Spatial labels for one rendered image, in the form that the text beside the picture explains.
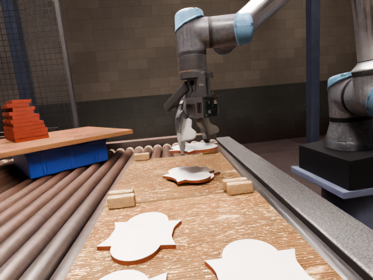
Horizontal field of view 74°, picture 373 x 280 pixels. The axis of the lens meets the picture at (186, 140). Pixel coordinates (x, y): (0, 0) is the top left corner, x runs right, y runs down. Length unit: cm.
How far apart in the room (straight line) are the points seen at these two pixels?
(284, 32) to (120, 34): 345
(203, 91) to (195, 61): 8
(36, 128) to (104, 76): 429
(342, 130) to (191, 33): 54
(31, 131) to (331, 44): 626
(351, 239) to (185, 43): 53
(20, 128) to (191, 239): 93
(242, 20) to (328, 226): 48
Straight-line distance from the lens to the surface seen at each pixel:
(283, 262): 38
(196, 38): 66
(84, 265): 43
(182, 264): 38
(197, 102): 63
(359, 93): 78
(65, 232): 58
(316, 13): 515
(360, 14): 79
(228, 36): 66
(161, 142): 137
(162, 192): 63
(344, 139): 90
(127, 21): 556
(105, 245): 44
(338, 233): 52
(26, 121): 121
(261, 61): 585
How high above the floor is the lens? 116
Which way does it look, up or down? 10 degrees down
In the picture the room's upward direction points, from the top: 5 degrees counter-clockwise
